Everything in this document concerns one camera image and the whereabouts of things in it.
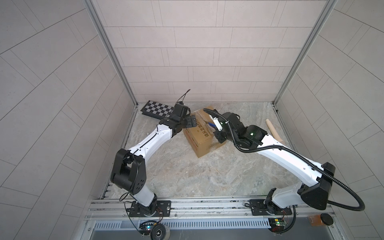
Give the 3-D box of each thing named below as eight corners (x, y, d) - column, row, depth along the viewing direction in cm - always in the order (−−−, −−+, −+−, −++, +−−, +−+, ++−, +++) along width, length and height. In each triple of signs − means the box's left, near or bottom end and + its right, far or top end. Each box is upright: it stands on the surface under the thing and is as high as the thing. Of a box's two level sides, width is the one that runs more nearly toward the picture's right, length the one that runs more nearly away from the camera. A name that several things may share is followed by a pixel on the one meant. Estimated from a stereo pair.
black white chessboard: (141, 113, 110) (140, 110, 108) (149, 102, 117) (149, 100, 115) (166, 120, 106) (166, 118, 104) (174, 109, 113) (173, 106, 111)
